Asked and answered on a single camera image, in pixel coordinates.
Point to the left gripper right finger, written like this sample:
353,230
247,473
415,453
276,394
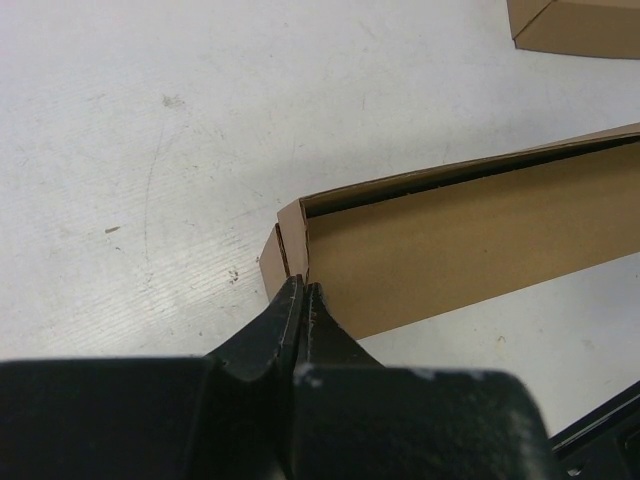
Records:
354,418

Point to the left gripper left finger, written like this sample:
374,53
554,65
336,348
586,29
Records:
216,416

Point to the brown cardboard box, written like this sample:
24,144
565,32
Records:
405,248
589,28

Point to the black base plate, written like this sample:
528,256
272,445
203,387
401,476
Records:
604,444

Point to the folded brown cardboard box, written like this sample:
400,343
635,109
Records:
589,28

